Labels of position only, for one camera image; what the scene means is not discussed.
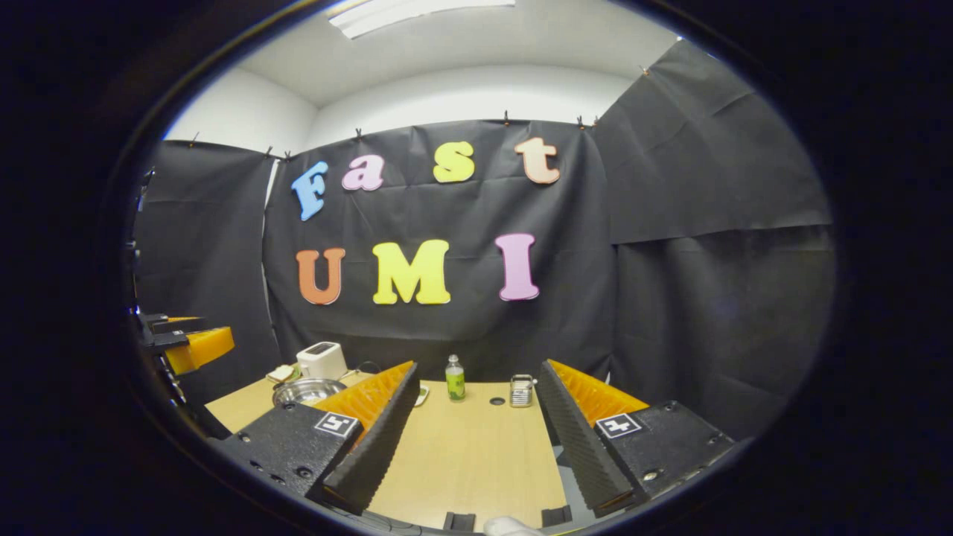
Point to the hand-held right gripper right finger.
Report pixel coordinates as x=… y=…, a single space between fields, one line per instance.
x=577 y=447

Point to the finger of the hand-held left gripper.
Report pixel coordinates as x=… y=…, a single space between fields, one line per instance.
x=167 y=321
x=201 y=348

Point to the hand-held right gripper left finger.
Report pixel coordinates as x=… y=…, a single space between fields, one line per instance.
x=376 y=447

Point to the stainless steel pot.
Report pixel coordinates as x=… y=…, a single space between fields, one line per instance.
x=305 y=391

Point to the white divided dish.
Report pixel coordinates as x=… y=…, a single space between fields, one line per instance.
x=423 y=394

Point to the toast sandwich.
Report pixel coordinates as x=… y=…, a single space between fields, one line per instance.
x=281 y=372

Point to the green tea bottle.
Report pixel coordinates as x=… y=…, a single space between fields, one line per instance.
x=455 y=383

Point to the white toaster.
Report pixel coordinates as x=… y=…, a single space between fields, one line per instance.
x=322 y=361

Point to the black backdrop cloth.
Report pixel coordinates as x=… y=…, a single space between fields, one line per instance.
x=447 y=327

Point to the row of cloth clips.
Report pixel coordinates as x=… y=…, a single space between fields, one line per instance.
x=358 y=135

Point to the ceiling light panel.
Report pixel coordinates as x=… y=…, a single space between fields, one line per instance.
x=417 y=15

